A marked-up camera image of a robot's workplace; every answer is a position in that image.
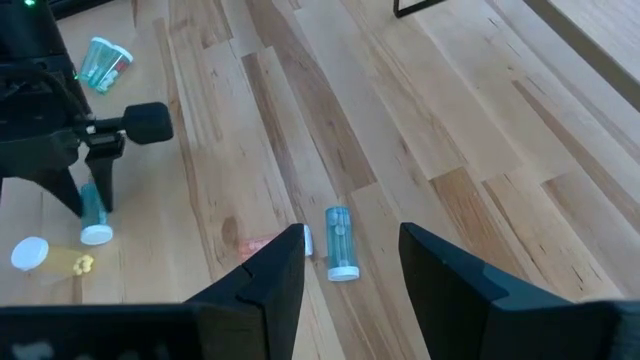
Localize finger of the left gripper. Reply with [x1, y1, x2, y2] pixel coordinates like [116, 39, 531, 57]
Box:
[84, 133, 127, 215]
[27, 164, 85, 220]

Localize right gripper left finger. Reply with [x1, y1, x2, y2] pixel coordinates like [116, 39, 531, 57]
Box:
[184, 223, 307, 360]

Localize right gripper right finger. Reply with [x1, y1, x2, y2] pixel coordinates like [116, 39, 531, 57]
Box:
[398, 222, 572, 360]

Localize blue pill bottle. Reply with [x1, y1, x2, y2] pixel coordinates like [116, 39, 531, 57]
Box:
[78, 180, 115, 247]

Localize yellow translucent medicine bottle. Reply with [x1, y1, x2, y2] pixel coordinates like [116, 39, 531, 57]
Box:
[9, 235, 96, 286]

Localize red translucent medicine bottle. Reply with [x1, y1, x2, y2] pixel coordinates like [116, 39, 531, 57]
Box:
[238, 224, 315, 261]

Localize green translucent medicine bottle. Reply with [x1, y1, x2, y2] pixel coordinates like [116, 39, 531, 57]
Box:
[78, 35, 115, 84]
[88, 44, 135, 96]

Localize blue translucent medicine bottle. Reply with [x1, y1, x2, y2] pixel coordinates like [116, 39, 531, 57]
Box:
[324, 204, 361, 283]

